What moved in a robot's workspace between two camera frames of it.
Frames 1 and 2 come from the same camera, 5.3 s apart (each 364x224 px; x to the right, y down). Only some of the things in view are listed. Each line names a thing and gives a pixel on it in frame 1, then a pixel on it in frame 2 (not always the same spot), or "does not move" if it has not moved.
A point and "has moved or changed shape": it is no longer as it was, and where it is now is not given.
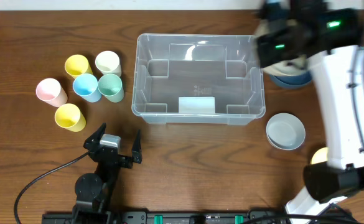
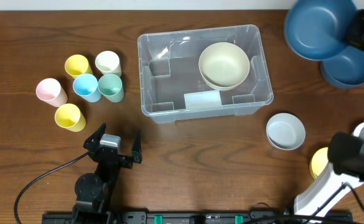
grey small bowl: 285,131 does not move
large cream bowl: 297,66 -> 223,66
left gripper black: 126,163 does not move
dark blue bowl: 294,81 has moved or changed shape
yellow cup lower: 68,116 does not move
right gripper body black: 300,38 -> 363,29
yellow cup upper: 76,65 does not move
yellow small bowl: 320,155 does not move
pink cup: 50,90 does not move
